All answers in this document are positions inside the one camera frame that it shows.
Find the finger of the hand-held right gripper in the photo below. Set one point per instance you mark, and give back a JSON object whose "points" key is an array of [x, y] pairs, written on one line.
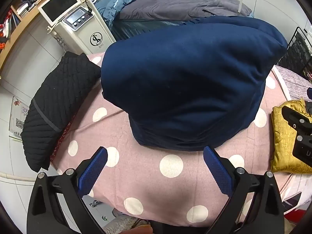
{"points": [[296, 119]]}

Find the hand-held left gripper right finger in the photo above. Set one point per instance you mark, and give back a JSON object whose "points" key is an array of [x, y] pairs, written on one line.
{"points": [[218, 170]]}

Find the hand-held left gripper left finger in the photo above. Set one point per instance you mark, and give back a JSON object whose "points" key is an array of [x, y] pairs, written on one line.
{"points": [[93, 170]]}

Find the navy blue jacket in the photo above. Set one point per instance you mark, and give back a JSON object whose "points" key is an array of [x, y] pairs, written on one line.
{"points": [[182, 78]]}

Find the gold shiny jacket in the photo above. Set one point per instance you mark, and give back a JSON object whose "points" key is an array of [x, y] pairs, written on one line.
{"points": [[282, 146]]}

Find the grey heathered bedsheet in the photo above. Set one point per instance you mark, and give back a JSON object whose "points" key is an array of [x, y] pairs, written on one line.
{"points": [[290, 82]]}

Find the black quilted jacket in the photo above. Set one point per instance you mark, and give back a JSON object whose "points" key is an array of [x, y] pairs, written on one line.
{"points": [[56, 102]]}

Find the printed paper poster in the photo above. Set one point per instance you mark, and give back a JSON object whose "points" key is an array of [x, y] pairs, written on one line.
{"points": [[19, 117]]}

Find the white machine with screen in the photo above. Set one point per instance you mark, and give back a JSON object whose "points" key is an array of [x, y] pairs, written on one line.
{"points": [[80, 36]]}

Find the teal covered massage bed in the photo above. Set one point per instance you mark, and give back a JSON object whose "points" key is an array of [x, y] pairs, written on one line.
{"points": [[136, 28]]}

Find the long wooden shelf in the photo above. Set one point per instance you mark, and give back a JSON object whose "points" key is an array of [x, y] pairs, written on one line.
{"points": [[14, 36]]}

